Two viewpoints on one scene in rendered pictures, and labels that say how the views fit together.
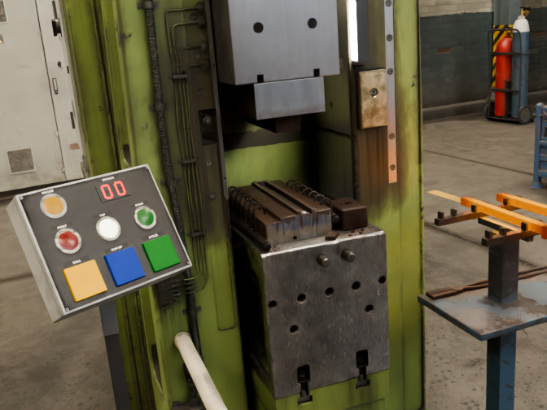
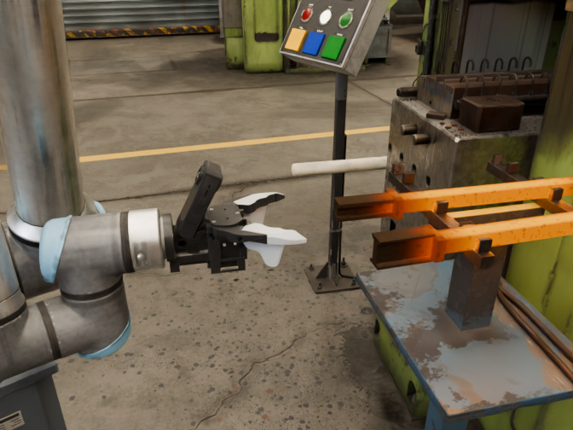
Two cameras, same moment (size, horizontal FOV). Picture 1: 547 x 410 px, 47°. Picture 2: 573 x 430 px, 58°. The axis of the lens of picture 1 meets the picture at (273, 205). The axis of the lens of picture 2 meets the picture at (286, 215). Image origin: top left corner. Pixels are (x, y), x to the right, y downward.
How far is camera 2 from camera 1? 2.10 m
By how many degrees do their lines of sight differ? 89
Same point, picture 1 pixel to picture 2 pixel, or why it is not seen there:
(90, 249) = (310, 24)
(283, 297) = (394, 146)
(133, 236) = (331, 28)
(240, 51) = not seen: outside the picture
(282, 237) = (425, 95)
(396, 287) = (546, 268)
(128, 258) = (316, 39)
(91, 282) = (295, 42)
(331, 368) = not seen: hidden behind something
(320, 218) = (446, 94)
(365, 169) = (561, 77)
